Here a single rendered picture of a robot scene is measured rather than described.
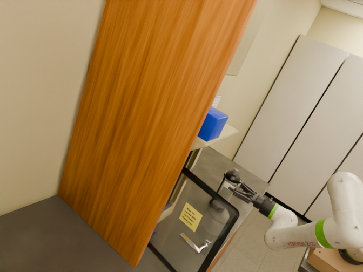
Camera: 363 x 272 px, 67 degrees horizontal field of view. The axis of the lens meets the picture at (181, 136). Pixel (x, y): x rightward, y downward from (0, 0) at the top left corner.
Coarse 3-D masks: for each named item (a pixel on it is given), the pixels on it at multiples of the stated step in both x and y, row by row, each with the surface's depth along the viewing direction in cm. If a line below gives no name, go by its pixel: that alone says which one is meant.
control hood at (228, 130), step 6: (228, 126) 116; (222, 132) 106; (228, 132) 109; (234, 132) 113; (198, 138) 91; (216, 138) 98; (222, 138) 101; (198, 144) 91; (204, 144) 90; (210, 144) 92; (192, 150) 93
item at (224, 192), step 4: (224, 180) 154; (228, 180) 151; (232, 180) 150; (240, 180) 154; (232, 184) 152; (236, 184) 153; (220, 188) 156; (224, 188) 154; (220, 192) 156; (224, 192) 155; (228, 192) 154; (232, 192) 155; (224, 196) 156; (228, 196) 156; (228, 200) 158
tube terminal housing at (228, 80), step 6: (228, 78) 107; (234, 78) 112; (222, 84) 105; (228, 84) 110; (222, 90) 108; (228, 90) 114; (222, 96) 112; (222, 102) 115; (216, 108) 114; (198, 150) 128; (192, 156) 130; (198, 156) 128; (192, 162) 131
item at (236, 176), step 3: (228, 171) 155; (231, 171) 157; (234, 171) 153; (237, 171) 153; (228, 174) 153; (231, 174) 153; (234, 174) 153; (237, 174) 156; (231, 177) 152; (234, 177) 151; (237, 177) 153; (240, 177) 155; (237, 180) 152
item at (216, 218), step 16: (192, 176) 94; (176, 192) 99; (192, 192) 94; (208, 192) 90; (176, 208) 99; (208, 208) 91; (224, 208) 87; (160, 224) 105; (176, 224) 100; (208, 224) 91; (224, 224) 87; (160, 240) 106; (176, 240) 101; (192, 240) 96; (208, 240) 92; (224, 240) 88; (160, 256) 106; (176, 256) 101; (192, 256) 97; (208, 256) 93
